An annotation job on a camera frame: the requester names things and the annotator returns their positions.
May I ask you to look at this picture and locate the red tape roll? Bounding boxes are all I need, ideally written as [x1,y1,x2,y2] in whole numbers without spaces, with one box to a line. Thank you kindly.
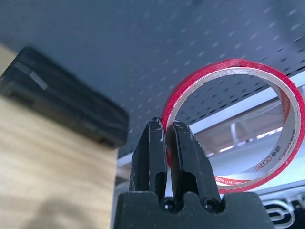
[161,58,305,194]

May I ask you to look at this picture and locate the black plastic tool case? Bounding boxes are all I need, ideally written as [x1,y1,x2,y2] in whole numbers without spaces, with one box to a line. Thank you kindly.
[0,45,131,150]

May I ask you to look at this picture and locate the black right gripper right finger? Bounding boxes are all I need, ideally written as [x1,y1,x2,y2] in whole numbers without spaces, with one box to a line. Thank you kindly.
[170,121,222,203]

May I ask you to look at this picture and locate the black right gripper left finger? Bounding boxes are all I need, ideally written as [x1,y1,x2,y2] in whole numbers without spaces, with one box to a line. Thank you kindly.
[129,117,169,198]

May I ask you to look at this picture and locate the black panel with white lettering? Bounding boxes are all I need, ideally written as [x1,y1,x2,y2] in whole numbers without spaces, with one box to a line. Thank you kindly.
[259,193,305,229]

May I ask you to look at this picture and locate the dark grey pegboard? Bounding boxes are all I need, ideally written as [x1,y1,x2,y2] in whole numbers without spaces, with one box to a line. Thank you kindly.
[0,0,305,159]

